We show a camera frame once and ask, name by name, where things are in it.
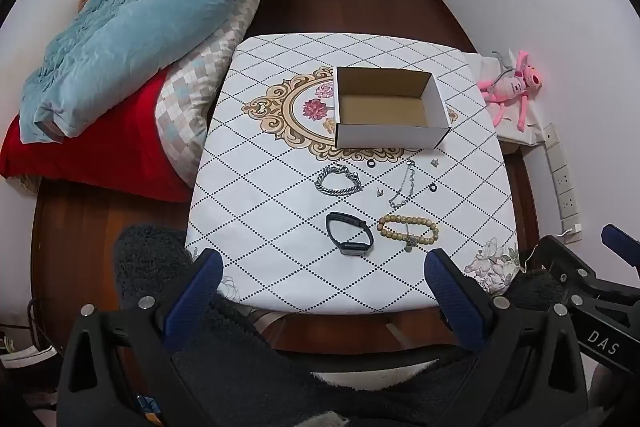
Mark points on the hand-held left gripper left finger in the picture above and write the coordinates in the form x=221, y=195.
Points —
x=192, y=292

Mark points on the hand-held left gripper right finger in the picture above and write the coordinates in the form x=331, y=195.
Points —
x=452, y=297

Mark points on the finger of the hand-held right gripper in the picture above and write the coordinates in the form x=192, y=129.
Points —
x=575, y=272
x=622, y=242

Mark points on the black smart watch band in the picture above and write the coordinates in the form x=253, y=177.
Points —
x=356, y=247

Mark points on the white cardboard box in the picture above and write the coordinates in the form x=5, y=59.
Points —
x=385, y=134

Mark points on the white power strip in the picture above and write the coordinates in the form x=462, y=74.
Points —
x=565, y=187

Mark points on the red blanket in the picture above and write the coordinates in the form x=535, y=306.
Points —
x=100, y=157

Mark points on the white sneaker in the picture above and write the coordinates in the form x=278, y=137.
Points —
x=30, y=352

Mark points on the pink plush toy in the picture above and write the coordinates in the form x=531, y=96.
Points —
x=510, y=89

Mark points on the checkered bed sheet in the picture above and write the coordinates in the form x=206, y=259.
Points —
x=190, y=102

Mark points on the grey clothes hanger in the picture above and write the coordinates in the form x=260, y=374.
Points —
x=502, y=66

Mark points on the light blue quilt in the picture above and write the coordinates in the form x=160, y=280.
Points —
x=135, y=32

